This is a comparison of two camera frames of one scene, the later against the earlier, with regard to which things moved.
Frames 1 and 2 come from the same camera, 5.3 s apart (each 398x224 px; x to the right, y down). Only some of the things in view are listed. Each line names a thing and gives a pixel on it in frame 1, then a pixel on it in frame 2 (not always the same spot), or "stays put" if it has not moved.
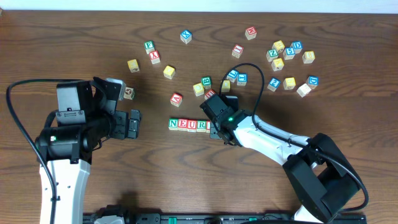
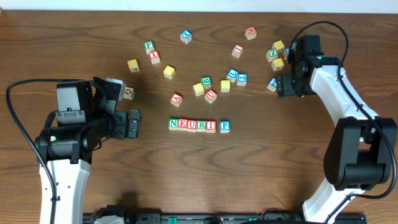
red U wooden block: x=191 y=126 stays put
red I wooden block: x=208 y=127 stays put
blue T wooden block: x=242 y=79 stays put
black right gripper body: x=214 y=134 → x=288 y=85
